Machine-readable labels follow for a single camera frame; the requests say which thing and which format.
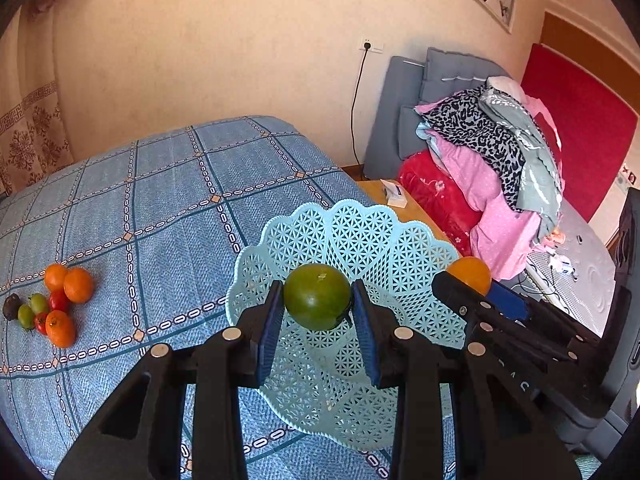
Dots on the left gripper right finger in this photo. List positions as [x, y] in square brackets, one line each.
[498, 433]

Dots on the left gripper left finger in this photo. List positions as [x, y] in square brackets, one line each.
[136, 433]

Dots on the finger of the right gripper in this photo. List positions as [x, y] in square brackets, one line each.
[509, 303]
[470, 305]

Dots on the yellow orange fruit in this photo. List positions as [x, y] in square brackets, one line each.
[473, 272]

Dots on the large green tomato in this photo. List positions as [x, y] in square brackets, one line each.
[317, 296]

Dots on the orange front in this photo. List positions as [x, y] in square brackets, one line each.
[60, 329]

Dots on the orange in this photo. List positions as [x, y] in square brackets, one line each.
[60, 329]
[78, 285]
[54, 276]

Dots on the red tomato front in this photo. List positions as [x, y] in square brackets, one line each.
[41, 322]

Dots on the red tomato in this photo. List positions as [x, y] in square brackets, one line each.
[58, 301]
[41, 322]

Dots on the red tomato back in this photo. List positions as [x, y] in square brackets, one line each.
[58, 301]

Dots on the dark brown avocado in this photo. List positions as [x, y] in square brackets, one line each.
[10, 307]

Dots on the pink blanket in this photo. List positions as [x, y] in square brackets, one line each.
[503, 238]

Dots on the wooden bedside table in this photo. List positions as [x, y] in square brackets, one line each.
[412, 211]

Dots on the red blanket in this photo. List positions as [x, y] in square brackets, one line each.
[439, 196]

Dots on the grey green cloth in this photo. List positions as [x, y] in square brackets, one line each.
[541, 186]

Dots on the light blue plastic basket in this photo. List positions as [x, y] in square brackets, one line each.
[317, 382]

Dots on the black white leopard cloth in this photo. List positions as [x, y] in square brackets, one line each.
[459, 120]

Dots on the blue patterned bedspread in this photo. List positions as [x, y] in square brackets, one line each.
[159, 225]

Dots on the red headboard panel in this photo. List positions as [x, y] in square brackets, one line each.
[595, 126]

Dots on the beige patterned curtain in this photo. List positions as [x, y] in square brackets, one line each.
[34, 142]

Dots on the white wall socket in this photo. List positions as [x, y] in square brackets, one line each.
[371, 46]

